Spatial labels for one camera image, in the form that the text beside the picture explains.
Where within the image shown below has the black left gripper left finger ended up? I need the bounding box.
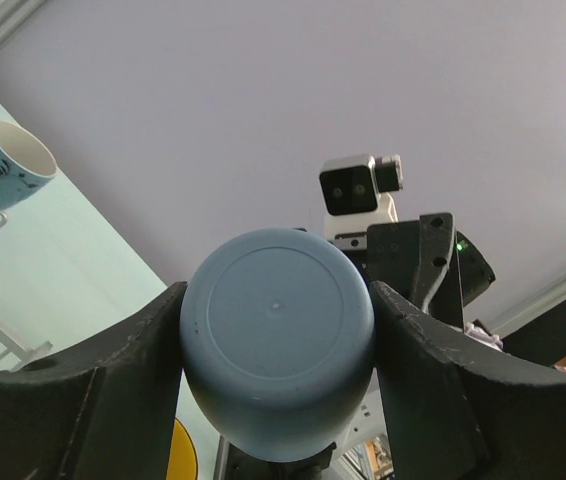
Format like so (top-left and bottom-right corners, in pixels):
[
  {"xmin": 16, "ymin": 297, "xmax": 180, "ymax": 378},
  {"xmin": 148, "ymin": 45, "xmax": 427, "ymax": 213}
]
[{"xmin": 0, "ymin": 282, "xmax": 186, "ymax": 479}]

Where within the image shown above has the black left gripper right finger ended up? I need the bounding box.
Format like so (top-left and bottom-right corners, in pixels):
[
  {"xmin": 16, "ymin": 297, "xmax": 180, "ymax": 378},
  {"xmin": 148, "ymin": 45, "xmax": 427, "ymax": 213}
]
[{"xmin": 370, "ymin": 282, "xmax": 566, "ymax": 479}]

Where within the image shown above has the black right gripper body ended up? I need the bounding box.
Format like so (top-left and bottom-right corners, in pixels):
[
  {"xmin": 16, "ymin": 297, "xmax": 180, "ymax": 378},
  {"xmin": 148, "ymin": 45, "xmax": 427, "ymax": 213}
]
[{"xmin": 332, "ymin": 212, "xmax": 467, "ymax": 331}]

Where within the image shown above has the yellow ceramic mug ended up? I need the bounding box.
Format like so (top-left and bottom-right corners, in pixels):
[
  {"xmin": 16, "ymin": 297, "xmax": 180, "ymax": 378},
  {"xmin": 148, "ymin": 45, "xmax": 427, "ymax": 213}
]
[{"xmin": 166, "ymin": 419, "xmax": 198, "ymax": 480}]

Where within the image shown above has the light blue plain cup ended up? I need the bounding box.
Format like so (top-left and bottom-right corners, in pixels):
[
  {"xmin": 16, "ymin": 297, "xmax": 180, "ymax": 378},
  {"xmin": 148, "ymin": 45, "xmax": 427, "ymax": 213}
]
[{"xmin": 180, "ymin": 228, "xmax": 374, "ymax": 463}]

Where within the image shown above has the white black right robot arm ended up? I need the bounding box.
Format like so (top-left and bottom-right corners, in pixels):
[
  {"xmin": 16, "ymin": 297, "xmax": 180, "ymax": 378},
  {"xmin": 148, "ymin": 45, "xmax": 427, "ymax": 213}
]
[{"xmin": 331, "ymin": 212, "xmax": 496, "ymax": 330}]

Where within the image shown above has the aluminium frame post right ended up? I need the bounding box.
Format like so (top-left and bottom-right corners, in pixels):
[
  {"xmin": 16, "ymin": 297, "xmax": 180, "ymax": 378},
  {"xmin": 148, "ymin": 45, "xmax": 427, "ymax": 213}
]
[{"xmin": 472, "ymin": 237, "xmax": 566, "ymax": 336}]

